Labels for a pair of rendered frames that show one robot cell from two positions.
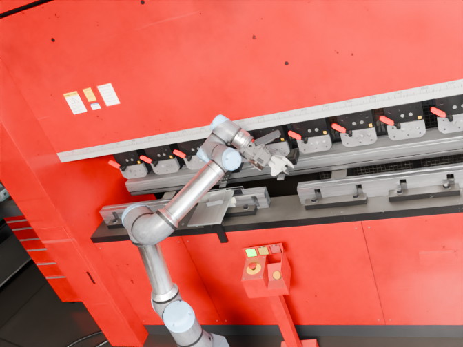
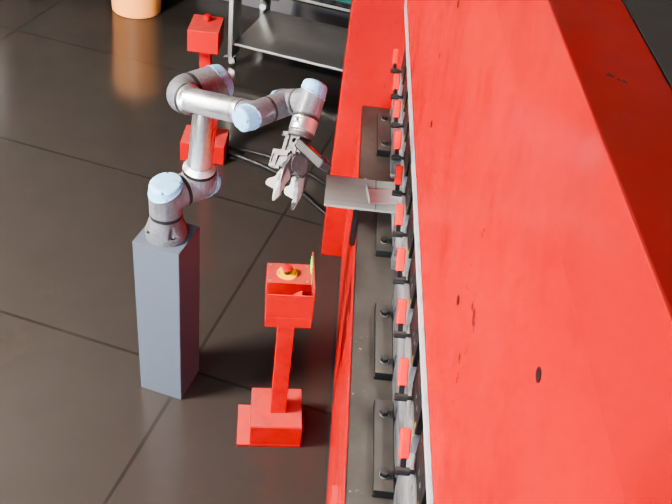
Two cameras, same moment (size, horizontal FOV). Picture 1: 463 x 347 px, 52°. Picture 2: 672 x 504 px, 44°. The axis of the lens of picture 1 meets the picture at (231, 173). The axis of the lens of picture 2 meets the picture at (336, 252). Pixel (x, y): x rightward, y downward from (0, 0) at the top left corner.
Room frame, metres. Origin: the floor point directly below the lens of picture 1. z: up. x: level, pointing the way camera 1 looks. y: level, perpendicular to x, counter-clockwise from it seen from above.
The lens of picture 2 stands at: (0.85, -1.92, 2.67)
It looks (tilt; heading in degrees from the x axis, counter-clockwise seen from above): 39 degrees down; 61
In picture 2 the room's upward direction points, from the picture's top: 8 degrees clockwise
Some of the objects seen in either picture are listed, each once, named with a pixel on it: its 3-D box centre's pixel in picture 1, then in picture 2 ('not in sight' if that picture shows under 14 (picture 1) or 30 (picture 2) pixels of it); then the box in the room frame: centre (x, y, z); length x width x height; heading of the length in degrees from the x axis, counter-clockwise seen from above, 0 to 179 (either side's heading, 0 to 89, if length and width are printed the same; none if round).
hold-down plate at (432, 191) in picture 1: (423, 193); (383, 446); (1.70, -0.78, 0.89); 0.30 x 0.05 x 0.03; 64
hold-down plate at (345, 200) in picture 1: (335, 201); (383, 340); (1.88, -0.42, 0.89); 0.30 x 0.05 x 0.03; 64
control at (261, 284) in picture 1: (264, 270); (289, 288); (1.75, 0.02, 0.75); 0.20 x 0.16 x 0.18; 69
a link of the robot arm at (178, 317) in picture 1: (181, 321); (167, 195); (1.43, 0.40, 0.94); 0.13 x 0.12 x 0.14; 21
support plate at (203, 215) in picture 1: (211, 208); (362, 194); (2.06, 0.16, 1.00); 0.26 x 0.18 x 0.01; 154
